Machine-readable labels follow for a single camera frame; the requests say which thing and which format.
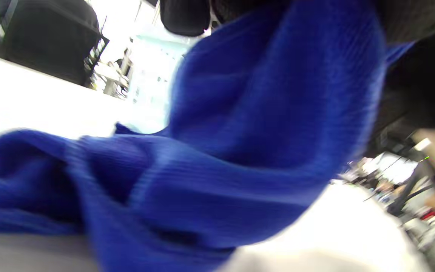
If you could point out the black computer tower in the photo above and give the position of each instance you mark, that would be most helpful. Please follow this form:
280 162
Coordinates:
51 37

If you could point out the blue square towel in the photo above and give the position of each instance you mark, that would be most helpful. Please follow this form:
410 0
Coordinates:
259 113

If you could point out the light blue plastic basket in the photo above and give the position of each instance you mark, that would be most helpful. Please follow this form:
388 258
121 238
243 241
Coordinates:
153 75

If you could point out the person's left hand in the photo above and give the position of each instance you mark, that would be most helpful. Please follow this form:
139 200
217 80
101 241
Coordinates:
429 75

